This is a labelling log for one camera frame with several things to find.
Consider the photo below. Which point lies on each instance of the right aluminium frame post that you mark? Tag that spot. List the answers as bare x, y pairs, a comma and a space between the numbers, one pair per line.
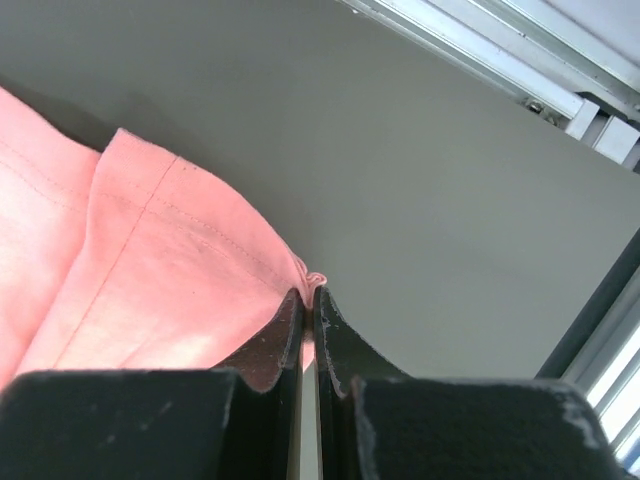
573, 63

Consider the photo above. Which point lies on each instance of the aluminium rail front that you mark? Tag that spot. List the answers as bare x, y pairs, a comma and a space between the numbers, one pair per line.
599, 354

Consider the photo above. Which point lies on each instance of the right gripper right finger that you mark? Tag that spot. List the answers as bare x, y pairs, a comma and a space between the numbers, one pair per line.
364, 423

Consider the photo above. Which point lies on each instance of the pink t shirt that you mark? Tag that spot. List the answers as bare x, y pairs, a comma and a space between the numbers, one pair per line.
127, 258

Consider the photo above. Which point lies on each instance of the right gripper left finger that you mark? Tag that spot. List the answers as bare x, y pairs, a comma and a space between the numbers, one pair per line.
262, 426

